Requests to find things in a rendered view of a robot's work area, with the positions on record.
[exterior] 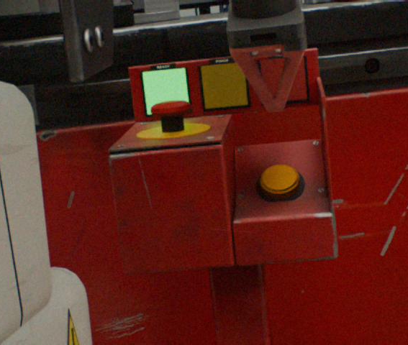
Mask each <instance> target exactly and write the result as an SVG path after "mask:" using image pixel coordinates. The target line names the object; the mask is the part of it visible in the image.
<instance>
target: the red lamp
mask: <svg viewBox="0 0 408 345"><path fill-rule="evenodd" d="M284 61H285V58H279V59H272V60H260V71H261V75H262V76H263V79H264V81H265V83H266V85H267V87H268V90H269V91H270V93H271V94H272V95H274V94H276V92H277V88H278V84H279V81H280V77H281V72H282V69H283V66H284ZM299 100H307V88H306V78H305V69H304V56H303V58H302V61H301V63H300V65H299V69H298V70H297V73H296V76H295V79H294V82H293V85H292V87H291V91H290V94H289V96H288V98H287V100H286V101H299Z"/></svg>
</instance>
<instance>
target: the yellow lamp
mask: <svg viewBox="0 0 408 345"><path fill-rule="evenodd" d="M201 76H202V84H203V92H204V104H205V109H215V108H222V107H231V106H246V105H248V97H247V90H246V82H245V75H244V73H243V72H242V71H241V69H240V67H239V66H238V64H237V63H229V64H221V65H207V66H201Z"/></svg>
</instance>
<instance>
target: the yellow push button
mask: <svg viewBox="0 0 408 345"><path fill-rule="evenodd" d="M260 186H261V190H262V191H263V193H264V194H265V195H266V196H268V197H269V198H273V199H285V198H289V197H291V196H293V195H294V194H295V193H296V192H297V191H298V189H299V186H300V181H299V174H298V172H297V171H296V170H295V169H294V168H293V167H290V166H288V165H274V166H271V167H269V168H267V169H266V170H265V171H264V172H263V173H262V175H261V177H260Z"/></svg>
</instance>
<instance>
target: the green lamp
mask: <svg viewBox="0 0 408 345"><path fill-rule="evenodd" d="M142 76H143V83H144V89H145V100H146V106H147V113H148V114H151V113H150V108H151V107H152V106H153V105H154V104H156V103H158V102H163V101H172V100H185V101H187V102H189V99H188V92H187V85H186V72H185V68H178V69H170V70H156V71H148V72H142Z"/></svg>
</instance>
